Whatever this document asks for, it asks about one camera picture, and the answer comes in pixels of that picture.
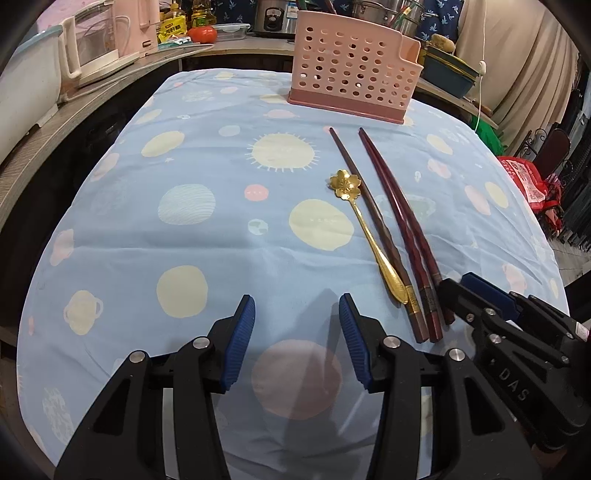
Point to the red tomato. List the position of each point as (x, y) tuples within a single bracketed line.
[(203, 34)]

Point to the yellow label bottle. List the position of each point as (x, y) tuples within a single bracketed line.
[(173, 27)]

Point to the gold flower spoon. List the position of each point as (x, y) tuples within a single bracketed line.
[(344, 182)]

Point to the pink perforated utensil basket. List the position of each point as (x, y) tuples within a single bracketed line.
[(341, 64)]

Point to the beige curtain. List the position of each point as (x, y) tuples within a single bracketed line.
[(517, 55)]

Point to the black metal chair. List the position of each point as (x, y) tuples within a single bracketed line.
[(568, 184)]

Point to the blue-green pot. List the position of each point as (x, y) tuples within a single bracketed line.
[(448, 74)]

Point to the dark red chopstick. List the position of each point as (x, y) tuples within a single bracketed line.
[(427, 304), (436, 281)]

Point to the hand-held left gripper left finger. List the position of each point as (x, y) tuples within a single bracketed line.
[(238, 341)]

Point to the pink white kitchen appliance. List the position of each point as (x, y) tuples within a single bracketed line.
[(97, 41)]

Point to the silver rice cooker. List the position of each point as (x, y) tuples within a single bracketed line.
[(274, 18)]

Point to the brown potato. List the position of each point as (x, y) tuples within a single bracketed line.
[(441, 42)]

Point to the cooking oil bottle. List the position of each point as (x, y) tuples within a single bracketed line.
[(203, 11)]

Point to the grey wooden counter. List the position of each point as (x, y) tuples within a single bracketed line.
[(27, 170)]

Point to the stainless steel steamer pot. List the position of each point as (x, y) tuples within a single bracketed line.
[(369, 14)]

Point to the clear food container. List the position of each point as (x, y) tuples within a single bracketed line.
[(233, 30)]

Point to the green plastic bag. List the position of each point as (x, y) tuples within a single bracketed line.
[(490, 136)]

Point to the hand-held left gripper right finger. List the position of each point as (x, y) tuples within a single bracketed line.
[(353, 341)]

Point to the red plastic bag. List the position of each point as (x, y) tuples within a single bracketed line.
[(526, 184)]

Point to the white plastic dish tub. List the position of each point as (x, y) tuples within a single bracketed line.
[(27, 83)]

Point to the green white packet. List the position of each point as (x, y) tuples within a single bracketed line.
[(175, 41)]

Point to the navy printed cloth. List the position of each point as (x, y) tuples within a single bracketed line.
[(231, 9)]

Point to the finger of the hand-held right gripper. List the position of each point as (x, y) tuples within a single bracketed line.
[(489, 293), (457, 297)]

